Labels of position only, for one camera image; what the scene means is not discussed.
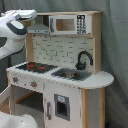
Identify white microwave door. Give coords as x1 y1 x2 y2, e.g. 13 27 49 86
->
49 15 87 35

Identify white oven door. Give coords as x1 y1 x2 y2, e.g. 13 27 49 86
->
0 86 11 113

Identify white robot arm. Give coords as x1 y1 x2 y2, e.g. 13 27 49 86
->
0 9 37 60

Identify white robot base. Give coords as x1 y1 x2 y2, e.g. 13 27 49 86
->
0 112 39 128

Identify wooden toy kitchen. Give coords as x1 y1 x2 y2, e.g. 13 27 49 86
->
6 11 114 128

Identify grey toy sink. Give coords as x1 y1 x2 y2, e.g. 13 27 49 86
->
52 68 92 81

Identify black toy faucet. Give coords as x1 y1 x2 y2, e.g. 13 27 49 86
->
75 51 93 70

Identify black stovetop red burners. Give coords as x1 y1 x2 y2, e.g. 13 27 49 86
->
18 62 55 74

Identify right stove knob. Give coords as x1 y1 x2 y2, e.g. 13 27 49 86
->
30 81 37 88

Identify stove knob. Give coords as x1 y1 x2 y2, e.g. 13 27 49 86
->
30 81 37 88
12 77 18 83

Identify white fridge door dispenser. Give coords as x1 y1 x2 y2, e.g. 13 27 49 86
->
43 89 83 128

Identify grey range hood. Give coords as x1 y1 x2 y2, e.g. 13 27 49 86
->
27 16 49 34

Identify left stove knob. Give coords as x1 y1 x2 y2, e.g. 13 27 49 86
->
12 77 18 83

